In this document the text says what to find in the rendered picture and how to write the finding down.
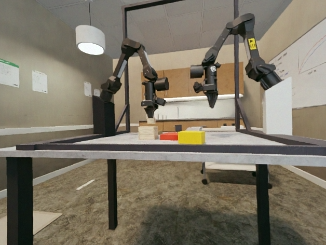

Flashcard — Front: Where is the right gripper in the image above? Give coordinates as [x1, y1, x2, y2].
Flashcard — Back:
[141, 91, 159, 118]

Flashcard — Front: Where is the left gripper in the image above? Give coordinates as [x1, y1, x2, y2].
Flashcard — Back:
[202, 75, 219, 108]

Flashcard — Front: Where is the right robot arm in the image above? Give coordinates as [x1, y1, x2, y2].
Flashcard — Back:
[98, 38, 169, 106]

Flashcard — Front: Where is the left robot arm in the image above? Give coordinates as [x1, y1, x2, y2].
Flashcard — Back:
[191, 13, 283, 91]

